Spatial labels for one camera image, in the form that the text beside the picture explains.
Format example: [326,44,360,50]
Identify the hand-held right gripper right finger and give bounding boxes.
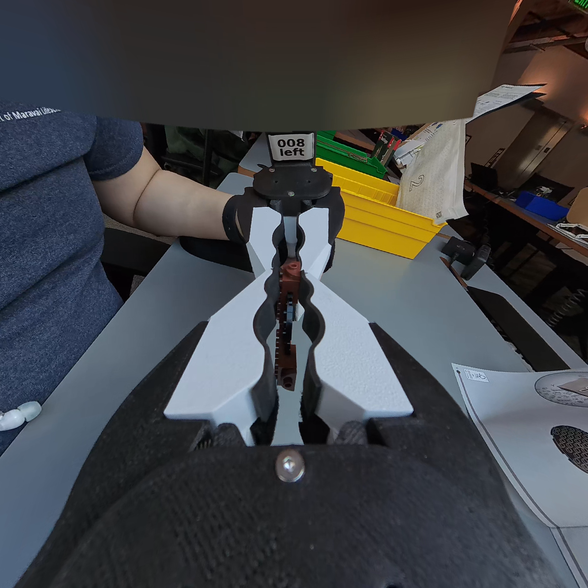
[299,271,414,425]

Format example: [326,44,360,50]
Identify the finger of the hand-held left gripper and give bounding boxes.
[246,207,283,280]
[293,208,336,323]

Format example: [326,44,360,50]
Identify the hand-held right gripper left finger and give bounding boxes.
[164,269,281,421]

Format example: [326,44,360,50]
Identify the brown black brick assembly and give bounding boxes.
[274,262,305,391]

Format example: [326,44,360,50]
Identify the grey desk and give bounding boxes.
[0,175,588,588]

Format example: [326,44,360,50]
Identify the black wrist brace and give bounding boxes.
[222,193,254,244]

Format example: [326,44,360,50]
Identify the yellow plastic bin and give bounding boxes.
[315,157,447,260]

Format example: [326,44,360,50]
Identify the green red carton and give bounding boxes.
[373,130,400,166]

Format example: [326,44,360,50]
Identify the white numbered paper bag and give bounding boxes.
[396,120,470,226]

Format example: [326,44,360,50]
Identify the black rounded device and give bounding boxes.
[461,245,492,281]

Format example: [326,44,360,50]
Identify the white instruction booklet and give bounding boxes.
[451,363,588,588]

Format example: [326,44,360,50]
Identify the wooden workbench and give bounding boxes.
[464,179,588,258]

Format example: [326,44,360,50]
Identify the white earphones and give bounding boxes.
[0,401,43,432]

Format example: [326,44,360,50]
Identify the person in navy shirt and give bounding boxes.
[0,103,144,455]

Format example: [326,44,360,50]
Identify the blue plastic bin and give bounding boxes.
[514,190,570,221]

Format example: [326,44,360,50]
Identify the white printed paper sheet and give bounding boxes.
[466,84,547,122]

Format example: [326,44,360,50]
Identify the beige board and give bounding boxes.
[566,188,588,223]

